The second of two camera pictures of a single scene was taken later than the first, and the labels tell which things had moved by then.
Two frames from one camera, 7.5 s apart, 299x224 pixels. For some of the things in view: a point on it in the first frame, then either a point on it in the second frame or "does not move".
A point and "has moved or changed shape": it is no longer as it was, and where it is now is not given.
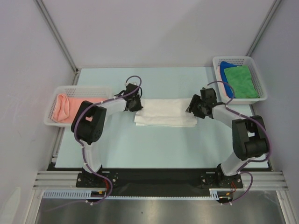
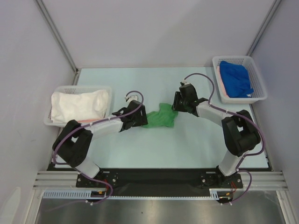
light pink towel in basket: [221, 85] does not move
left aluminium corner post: [46, 14] does not move
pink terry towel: [66, 108] has moved or changed shape
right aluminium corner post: [275, 8] does not move
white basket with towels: [241, 72] does not move
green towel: [242, 82] to [165, 117]
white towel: [170, 112] to [89, 105]
